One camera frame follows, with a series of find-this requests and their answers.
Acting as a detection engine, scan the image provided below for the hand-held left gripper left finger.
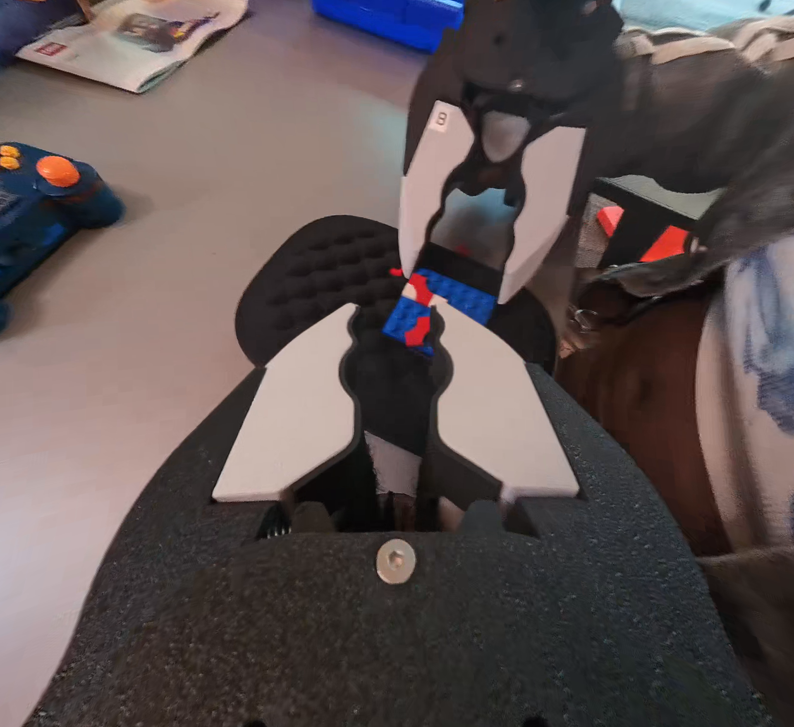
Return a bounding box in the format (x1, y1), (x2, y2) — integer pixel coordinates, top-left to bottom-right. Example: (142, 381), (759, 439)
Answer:
(211, 303), (363, 503)

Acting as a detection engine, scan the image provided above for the black dimpled foam pad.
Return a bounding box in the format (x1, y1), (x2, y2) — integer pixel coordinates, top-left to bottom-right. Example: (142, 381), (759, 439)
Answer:
(234, 215), (557, 374)

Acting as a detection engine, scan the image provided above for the building instruction booklet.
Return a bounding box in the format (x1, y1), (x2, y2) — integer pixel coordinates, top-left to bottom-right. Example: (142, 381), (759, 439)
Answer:
(15, 0), (250, 95)

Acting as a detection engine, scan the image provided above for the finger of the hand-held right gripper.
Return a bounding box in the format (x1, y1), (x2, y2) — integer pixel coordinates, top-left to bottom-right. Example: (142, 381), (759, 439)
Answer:
(398, 98), (477, 280)
(498, 125), (588, 305)

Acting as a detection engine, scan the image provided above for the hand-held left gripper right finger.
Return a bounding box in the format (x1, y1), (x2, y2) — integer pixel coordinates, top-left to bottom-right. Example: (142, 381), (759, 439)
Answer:
(434, 308), (582, 505)

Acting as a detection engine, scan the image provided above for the person's leg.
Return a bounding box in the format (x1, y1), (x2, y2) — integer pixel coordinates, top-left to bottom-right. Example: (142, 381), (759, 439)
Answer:
(555, 289), (736, 557)

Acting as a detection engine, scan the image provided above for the blue brick controller model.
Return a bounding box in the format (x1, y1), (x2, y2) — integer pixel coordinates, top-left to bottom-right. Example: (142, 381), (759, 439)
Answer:
(0, 141), (126, 334)

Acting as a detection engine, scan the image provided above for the large blue brick plate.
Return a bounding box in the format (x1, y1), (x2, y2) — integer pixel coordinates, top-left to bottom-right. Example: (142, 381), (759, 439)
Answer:
(406, 268), (498, 326)

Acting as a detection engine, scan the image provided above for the orange cloth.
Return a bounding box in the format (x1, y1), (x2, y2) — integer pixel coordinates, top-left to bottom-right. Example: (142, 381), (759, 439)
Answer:
(597, 205), (692, 264)

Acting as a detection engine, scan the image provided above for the person's right forearm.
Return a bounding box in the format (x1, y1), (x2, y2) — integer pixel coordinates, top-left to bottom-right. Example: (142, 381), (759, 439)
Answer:
(611, 17), (794, 300)

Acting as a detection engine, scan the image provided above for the small blue brick plate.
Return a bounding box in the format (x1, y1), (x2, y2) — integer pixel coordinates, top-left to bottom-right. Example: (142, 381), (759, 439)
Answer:
(383, 296), (437, 357)

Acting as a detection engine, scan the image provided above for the person's patterned shirt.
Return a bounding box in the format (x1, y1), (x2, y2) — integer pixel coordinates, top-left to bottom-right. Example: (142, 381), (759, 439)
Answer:
(694, 237), (794, 560)

